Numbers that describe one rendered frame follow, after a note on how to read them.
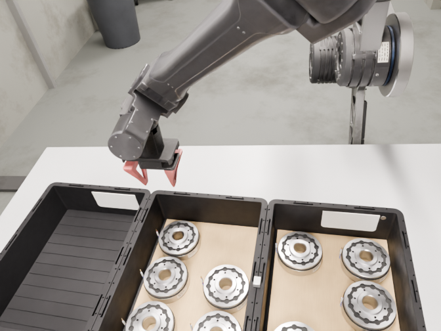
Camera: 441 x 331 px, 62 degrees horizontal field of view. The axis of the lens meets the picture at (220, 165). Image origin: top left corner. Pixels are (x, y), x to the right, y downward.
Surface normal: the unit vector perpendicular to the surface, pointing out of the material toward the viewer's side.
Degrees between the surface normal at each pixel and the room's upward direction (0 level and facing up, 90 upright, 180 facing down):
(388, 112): 0
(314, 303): 0
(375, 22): 90
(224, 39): 113
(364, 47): 90
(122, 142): 88
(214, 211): 90
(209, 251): 0
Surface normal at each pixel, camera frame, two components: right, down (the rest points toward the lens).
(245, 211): -0.19, 0.69
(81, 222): -0.11, -0.72
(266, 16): -0.43, 0.86
